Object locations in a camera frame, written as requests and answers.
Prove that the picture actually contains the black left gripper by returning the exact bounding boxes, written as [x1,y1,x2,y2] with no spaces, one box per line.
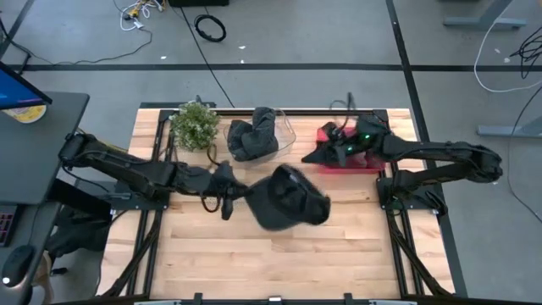
[209,160,256,201]

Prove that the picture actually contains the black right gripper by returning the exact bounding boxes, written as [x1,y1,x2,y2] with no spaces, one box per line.
[301,114,390,168]

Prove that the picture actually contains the pink cotton baseball hat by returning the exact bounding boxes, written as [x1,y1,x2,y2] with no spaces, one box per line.
[318,125,384,170]

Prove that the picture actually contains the black baseball hat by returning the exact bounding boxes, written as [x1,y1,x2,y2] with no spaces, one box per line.
[244,163,332,232]

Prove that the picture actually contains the grey cotton baseball hat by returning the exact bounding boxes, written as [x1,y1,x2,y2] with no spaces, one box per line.
[226,106,280,163]

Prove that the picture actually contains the pink plastic box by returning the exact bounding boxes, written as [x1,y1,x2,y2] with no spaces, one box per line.
[316,121,388,175]

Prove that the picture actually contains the clear plastic bowl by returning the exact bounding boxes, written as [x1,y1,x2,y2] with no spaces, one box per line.
[222,108,297,167]

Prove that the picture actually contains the green potted plant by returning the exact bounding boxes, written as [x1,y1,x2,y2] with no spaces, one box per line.
[169,100,222,153]

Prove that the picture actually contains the black bag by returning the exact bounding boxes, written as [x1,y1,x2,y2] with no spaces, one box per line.
[43,202,114,260]

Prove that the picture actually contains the grey desk foot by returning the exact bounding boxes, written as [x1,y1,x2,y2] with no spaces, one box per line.
[443,0,528,31]
[476,114,542,140]

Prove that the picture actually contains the black box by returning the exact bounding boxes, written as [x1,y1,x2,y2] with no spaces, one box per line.
[168,0,230,8]

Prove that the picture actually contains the black desk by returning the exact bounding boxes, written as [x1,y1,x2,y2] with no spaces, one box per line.
[0,91,91,305]

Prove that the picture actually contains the black computer mouse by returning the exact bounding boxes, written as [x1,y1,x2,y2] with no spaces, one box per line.
[0,244,36,289]

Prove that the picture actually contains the black keyboard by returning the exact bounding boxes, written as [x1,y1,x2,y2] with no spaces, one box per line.
[0,204,19,248]

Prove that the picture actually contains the computer monitor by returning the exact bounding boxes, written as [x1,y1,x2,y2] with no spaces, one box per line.
[0,60,53,112]

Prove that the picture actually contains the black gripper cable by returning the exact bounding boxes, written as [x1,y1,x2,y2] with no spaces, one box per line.
[329,91,357,130]

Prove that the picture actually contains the black metal table frame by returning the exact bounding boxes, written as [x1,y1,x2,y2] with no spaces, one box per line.
[97,100,455,305]

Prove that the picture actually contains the long black floor cable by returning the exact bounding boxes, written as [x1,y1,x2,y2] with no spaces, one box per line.
[179,5,236,109]

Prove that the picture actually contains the coiled black cable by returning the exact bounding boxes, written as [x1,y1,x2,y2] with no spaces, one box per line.
[193,14,228,44]

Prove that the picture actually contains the curved black cable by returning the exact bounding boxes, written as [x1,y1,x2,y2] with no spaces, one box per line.
[505,84,542,225]

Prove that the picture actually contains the thin black floor cable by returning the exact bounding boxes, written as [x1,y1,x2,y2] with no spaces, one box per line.
[0,16,154,68]

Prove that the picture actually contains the long white cable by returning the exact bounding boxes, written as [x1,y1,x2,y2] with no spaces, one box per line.
[473,0,542,94]

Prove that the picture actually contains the white cable bundle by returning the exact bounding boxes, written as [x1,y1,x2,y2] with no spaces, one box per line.
[112,0,166,32]

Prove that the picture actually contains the tangled black cables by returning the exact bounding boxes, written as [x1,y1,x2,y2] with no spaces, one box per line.
[509,24,542,80]

